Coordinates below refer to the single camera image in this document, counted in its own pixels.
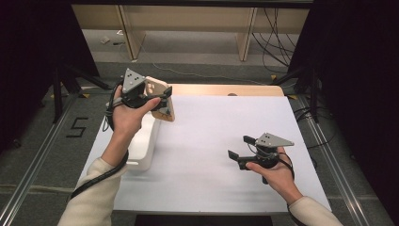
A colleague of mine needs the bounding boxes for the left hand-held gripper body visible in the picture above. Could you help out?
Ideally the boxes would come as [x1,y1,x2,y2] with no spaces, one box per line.
[107,68,165,109]

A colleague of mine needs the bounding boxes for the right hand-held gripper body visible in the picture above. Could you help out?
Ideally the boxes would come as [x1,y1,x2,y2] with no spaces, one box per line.
[237,132,295,170]

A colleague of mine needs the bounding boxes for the white plastic bin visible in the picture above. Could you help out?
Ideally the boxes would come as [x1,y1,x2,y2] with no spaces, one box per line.
[126,112,162,172]

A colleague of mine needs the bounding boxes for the person's left hand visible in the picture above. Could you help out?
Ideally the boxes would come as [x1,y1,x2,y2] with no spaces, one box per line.
[111,85,162,137]

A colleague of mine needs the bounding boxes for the person's right hand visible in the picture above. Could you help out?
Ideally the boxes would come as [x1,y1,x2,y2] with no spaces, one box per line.
[245,146,304,205]

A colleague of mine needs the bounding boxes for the white table sheet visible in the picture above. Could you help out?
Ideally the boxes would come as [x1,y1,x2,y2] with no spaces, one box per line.
[78,94,332,216]

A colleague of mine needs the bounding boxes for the black metal stand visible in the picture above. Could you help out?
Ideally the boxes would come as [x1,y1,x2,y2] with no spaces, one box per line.
[51,64,112,123]
[271,65,321,123]

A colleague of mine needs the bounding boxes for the black curtain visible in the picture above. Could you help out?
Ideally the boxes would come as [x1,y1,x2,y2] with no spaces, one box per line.
[288,0,399,218]
[0,0,100,152]

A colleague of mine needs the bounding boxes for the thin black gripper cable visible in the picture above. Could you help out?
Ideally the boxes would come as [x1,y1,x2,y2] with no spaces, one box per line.
[276,153,295,182]

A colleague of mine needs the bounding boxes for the black floor cables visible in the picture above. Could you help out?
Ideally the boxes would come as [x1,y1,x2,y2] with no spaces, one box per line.
[295,105,335,150]

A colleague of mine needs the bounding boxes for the aluminium floor rail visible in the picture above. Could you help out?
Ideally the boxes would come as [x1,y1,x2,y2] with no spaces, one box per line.
[0,92,79,226]
[295,95,373,226]

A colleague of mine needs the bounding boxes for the thick black gripper cable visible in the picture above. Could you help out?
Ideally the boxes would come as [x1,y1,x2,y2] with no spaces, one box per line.
[69,79,130,201]

